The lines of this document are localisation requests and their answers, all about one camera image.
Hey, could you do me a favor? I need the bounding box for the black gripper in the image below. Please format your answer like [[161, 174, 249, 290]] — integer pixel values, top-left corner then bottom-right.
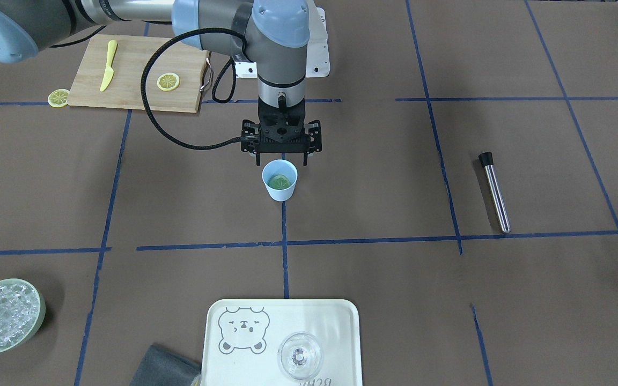
[[241, 99, 322, 166]]

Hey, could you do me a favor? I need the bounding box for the yellow lemon slice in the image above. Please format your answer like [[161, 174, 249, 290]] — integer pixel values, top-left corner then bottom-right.
[[268, 174, 292, 190]]

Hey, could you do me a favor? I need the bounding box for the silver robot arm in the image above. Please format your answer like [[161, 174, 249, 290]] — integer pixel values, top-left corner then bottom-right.
[[0, 1, 323, 164]]

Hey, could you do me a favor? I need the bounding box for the light blue plastic cup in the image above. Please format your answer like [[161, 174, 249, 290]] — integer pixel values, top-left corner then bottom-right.
[[262, 159, 298, 201]]

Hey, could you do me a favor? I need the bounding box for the lemon slice beside board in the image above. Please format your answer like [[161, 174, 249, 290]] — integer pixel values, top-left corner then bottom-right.
[[47, 88, 70, 108]]

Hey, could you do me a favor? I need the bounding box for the wooden cutting board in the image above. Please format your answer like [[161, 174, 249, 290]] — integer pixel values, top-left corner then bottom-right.
[[67, 34, 209, 113]]

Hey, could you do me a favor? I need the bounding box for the cream bear tray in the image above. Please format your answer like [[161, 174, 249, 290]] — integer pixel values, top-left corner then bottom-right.
[[201, 300, 363, 385]]

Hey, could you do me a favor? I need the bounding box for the yellow plastic knife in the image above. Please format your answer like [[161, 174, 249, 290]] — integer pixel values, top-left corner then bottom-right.
[[100, 40, 118, 92]]

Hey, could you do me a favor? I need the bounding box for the clear wine glass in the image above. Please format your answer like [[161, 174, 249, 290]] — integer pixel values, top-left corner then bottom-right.
[[277, 331, 323, 381]]

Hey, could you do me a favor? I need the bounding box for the steel muddler black cap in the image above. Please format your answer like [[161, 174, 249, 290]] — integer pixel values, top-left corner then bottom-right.
[[478, 152, 512, 234]]

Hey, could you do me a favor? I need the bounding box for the grey folded cloth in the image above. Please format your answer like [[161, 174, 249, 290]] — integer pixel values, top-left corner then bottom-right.
[[130, 344, 202, 385]]

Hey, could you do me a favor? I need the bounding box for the green bowl of ice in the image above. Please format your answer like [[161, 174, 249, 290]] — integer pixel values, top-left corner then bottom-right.
[[0, 278, 46, 353]]

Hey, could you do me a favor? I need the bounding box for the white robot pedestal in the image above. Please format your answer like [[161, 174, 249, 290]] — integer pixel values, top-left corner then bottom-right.
[[234, 6, 331, 79]]

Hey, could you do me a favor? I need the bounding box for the metal board handle loop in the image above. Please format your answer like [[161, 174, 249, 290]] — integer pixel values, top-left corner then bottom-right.
[[200, 55, 214, 93]]

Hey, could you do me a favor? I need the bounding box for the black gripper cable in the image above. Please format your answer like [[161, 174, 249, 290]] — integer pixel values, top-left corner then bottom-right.
[[141, 28, 259, 150]]

